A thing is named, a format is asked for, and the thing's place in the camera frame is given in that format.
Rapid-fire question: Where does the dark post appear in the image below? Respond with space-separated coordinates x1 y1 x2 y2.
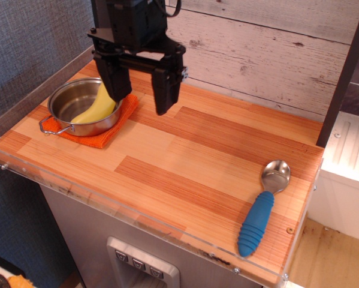
316 23 359 148
91 0 111 28

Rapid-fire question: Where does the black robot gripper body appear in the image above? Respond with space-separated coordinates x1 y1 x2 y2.
88 1 186 83

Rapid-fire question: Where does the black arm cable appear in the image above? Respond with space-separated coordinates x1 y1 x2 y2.
155 0 182 18

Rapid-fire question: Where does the grey dispenser button panel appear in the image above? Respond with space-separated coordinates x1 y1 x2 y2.
107 236 180 287

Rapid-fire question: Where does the orange object bottom left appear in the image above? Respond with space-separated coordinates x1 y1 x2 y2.
0 274 34 288

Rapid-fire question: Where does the yellow plastic banana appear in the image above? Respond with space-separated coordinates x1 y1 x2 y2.
71 83 116 124

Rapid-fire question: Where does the orange cloth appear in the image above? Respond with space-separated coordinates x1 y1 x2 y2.
60 94 139 149

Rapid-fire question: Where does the dark left post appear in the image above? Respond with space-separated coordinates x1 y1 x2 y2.
91 0 111 28

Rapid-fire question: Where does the silver toy fridge cabinet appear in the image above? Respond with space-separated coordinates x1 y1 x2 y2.
41 185 259 287

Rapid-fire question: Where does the blue handled metal spoon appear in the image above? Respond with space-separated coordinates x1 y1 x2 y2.
237 160 291 257

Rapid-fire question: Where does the dark right post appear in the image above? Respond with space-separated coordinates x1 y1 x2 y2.
316 23 359 148

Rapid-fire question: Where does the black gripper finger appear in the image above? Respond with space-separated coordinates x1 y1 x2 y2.
152 68 180 116
94 55 132 102

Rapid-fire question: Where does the stainless steel pot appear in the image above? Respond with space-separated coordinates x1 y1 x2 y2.
39 77 122 137

